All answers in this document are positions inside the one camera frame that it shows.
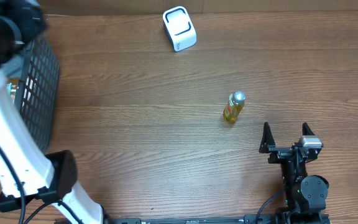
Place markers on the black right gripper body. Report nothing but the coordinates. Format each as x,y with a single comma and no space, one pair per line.
285,150

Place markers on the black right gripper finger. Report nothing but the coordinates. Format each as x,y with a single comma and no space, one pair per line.
267,142
306,130

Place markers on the yellow oil bottle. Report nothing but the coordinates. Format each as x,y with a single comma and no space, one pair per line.
234,106

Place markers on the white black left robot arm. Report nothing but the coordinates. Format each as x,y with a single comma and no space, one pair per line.
26,173

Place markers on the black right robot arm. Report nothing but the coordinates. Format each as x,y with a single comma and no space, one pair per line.
305,195

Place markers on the white barcode scanner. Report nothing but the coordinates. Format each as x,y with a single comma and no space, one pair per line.
179,28

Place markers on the dark grey plastic basket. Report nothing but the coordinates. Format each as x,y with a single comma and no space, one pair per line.
33,84

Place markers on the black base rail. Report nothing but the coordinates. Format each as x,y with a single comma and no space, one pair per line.
247,219

